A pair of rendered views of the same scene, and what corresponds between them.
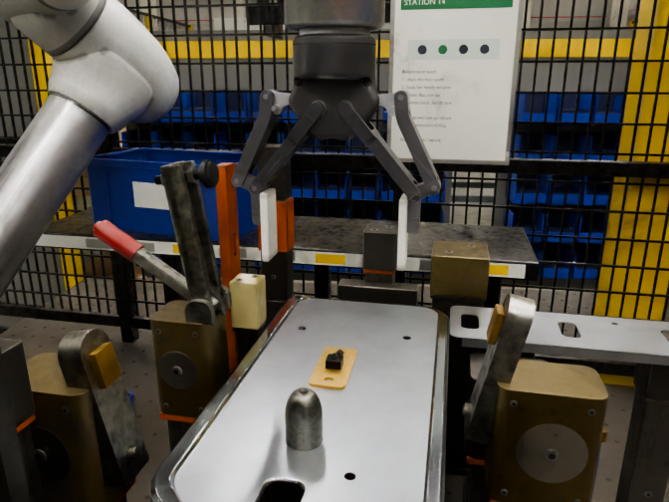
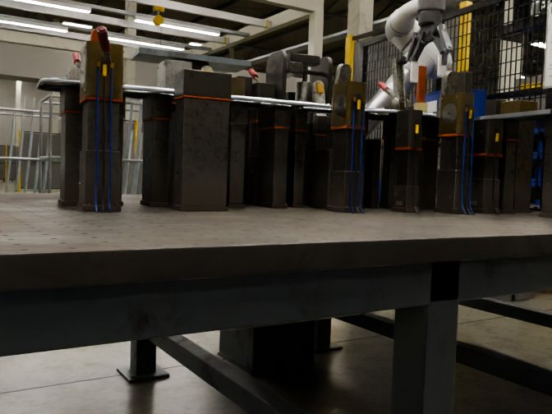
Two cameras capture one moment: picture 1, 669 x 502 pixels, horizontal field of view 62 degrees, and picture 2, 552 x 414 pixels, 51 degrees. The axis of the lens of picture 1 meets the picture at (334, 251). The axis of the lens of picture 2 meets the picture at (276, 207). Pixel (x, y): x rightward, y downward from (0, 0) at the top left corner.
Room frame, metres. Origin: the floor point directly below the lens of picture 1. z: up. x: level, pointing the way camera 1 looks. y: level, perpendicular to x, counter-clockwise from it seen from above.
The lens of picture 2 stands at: (-1.01, -1.24, 0.79)
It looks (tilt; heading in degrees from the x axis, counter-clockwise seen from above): 3 degrees down; 53
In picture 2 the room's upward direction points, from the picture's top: 2 degrees clockwise
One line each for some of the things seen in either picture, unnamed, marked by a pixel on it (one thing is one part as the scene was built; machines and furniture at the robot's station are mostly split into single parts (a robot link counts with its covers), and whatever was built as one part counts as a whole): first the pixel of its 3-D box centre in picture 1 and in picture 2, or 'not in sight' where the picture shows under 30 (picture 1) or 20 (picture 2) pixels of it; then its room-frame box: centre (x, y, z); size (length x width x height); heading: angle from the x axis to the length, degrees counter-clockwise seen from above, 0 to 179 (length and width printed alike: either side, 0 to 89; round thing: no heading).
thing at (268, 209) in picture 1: (269, 224); (414, 72); (0.55, 0.07, 1.16); 0.03 x 0.01 x 0.07; 168
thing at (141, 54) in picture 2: not in sight; (190, 61); (-0.08, 0.47, 1.16); 0.37 x 0.14 x 0.02; 168
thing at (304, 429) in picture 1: (304, 421); (393, 108); (0.41, 0.03, 1.02); 0.03 x 0.03 x 0.07
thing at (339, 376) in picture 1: (334, 363); not in sight; (0.53, 0.00, 1.01); 0.08 x 0.04 x 0.01; 168
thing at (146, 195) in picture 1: (181, 190); (448, 109); (1.04, 0.29, 1.10); 0.30 x 0.17 x 0.13; 69
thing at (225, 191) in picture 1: (235, 352); (418, 136); (0.66, 0.13, 0.95); 0.03 x 0.01 x 0.50; 168
